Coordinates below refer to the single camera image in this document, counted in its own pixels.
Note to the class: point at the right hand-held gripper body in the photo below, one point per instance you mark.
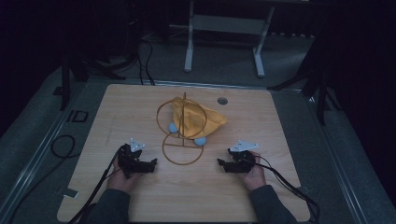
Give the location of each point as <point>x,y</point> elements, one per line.
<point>242,160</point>

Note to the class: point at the white metal desk frame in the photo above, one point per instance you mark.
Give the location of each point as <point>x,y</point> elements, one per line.
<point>229,25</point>

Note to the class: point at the black floor tape marker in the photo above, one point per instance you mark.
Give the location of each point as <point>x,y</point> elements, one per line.
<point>77,116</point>

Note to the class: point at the person's right hand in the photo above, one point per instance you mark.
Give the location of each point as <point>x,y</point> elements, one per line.
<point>254,177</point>

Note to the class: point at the person's left hand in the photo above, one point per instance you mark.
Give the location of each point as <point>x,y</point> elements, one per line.
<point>122,183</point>

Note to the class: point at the black stand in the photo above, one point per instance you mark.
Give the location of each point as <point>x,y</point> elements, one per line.
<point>320,93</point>
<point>65,84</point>

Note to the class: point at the yellow cloth hat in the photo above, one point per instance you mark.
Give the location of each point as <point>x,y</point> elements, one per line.
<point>196,119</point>

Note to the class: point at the light blue ball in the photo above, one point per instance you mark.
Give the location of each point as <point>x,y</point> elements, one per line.
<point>200,141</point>
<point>172,127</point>

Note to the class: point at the grey table grommet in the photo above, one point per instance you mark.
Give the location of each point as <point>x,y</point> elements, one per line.
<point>222,100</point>

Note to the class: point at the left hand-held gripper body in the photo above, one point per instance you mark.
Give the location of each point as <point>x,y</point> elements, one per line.
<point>132,161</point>

